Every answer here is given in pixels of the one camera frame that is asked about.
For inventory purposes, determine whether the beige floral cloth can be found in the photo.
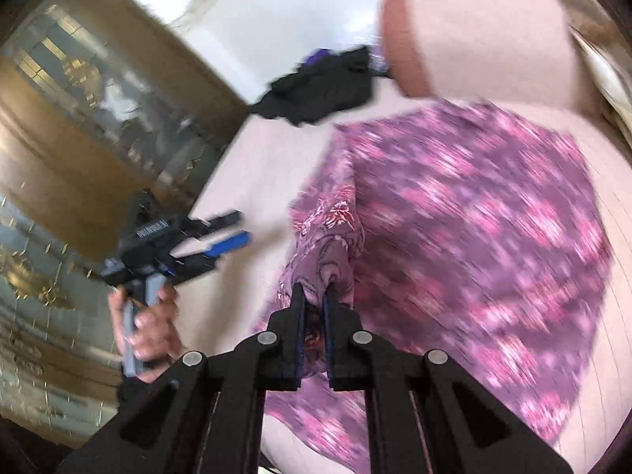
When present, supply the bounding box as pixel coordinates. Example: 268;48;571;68
563;0;632;126

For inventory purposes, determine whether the pink quilted sofa seat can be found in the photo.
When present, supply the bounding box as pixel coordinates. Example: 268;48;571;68
190;94;632;474

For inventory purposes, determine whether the wooden door with glass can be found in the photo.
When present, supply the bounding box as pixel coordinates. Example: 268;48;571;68
0;0;250;455

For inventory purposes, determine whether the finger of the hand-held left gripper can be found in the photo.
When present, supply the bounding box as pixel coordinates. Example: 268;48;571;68
169;230;249;273
182;211;246;241

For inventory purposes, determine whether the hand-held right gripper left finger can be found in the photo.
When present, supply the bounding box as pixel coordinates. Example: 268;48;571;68
54;284;307;474

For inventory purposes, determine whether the black clothes pile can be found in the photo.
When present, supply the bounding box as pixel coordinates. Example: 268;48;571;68
247;45;376;126

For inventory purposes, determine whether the purple floral cloth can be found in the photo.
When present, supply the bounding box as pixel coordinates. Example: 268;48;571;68
252;99;615;474

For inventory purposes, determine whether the small purple garment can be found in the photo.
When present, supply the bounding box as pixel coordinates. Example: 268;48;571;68
303;48;341;69

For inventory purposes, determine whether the person's left hand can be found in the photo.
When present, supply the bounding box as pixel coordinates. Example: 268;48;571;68
109;284;184;384

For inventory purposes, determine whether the pink bolster cushion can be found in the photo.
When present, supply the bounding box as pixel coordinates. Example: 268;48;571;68
380;0;593;114

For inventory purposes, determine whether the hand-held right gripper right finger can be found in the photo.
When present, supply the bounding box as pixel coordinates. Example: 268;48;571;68
322;291;576;474

